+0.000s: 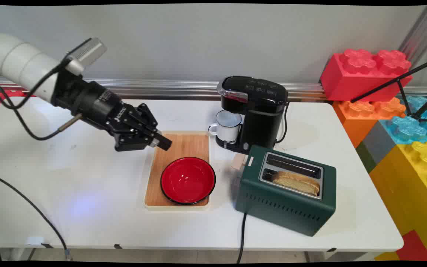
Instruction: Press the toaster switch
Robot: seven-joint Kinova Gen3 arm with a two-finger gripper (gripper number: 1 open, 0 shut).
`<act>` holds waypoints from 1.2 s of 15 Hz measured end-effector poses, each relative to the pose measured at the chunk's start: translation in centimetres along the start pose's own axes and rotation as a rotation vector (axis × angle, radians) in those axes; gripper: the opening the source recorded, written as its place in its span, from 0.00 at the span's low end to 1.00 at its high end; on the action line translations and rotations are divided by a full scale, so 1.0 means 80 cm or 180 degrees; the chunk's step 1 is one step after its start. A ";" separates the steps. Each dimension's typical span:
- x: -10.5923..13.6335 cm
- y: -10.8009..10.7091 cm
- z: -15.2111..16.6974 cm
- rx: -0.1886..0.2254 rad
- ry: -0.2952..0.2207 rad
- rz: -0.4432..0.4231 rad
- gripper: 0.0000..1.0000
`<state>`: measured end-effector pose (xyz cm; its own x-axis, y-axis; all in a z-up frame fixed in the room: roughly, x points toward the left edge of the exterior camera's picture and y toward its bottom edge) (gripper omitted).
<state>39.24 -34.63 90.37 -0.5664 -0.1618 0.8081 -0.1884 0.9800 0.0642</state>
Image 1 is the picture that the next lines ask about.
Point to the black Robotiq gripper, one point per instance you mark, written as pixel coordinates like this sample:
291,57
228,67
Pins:
98,105

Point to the wooden tray with cream rim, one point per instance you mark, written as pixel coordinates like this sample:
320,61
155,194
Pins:
181,170

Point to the white enamel mug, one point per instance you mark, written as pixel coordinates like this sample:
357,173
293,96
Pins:
227,126

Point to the yellow giant building block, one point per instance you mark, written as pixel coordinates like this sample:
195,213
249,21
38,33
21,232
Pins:
413,185

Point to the light blue giant building block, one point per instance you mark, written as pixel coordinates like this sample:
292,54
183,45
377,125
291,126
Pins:
415,122

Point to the red giant building block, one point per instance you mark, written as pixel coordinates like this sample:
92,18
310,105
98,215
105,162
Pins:
365,74

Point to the red bowl with black rim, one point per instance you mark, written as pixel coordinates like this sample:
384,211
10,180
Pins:
188,180

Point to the black coffee machine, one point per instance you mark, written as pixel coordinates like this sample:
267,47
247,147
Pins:
258,115

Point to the black tripod stand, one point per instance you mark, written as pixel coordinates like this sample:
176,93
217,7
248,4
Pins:
408,91

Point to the toasted bread slice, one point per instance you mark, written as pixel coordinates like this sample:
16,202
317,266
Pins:
297,182

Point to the aluminium rail along wall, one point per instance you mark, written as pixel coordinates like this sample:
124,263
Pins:
184,89

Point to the grey giant building block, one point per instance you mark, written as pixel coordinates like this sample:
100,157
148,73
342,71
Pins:
374,146

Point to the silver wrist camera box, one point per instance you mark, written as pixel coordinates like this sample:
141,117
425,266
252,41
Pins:
86,55

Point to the orange giant building block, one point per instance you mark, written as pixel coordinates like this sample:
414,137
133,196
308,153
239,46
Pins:
365,115

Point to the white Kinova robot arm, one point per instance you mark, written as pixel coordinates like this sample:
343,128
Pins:
17,61

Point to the aluminium vertical profile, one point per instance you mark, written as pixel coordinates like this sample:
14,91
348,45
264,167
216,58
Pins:
419,33

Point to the green two-slot toaster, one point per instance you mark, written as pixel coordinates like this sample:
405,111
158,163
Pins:
285,193

